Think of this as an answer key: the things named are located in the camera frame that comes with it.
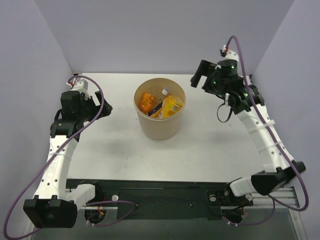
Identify tan round bin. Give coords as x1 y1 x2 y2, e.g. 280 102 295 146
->
133 77 186 141

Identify aluminium frame rail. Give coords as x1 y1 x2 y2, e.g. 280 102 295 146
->
251 187 308 240

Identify black mounting rail plate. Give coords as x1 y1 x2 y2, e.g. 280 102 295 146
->
66 179 253 223

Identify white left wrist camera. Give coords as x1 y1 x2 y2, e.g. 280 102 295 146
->
66 77 89 92

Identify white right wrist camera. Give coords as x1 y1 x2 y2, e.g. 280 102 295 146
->
220 45 239 62

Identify yellow bottle with blue cap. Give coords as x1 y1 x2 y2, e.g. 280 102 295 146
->
156 95 184 119

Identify small orange bottle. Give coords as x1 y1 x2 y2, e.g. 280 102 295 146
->
139 92 156 114

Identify orange bottle with blue label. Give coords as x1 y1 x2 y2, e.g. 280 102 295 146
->
147 102 163 118

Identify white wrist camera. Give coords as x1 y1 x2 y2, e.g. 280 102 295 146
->
220 45 239 62
66 77 89 92

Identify clear plastic bottle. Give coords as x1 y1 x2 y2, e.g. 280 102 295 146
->
153 88 170 108

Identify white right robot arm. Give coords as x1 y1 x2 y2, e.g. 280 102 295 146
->
191 60 306 197

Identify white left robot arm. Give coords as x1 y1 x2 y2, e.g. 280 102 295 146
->
23 90 113 229

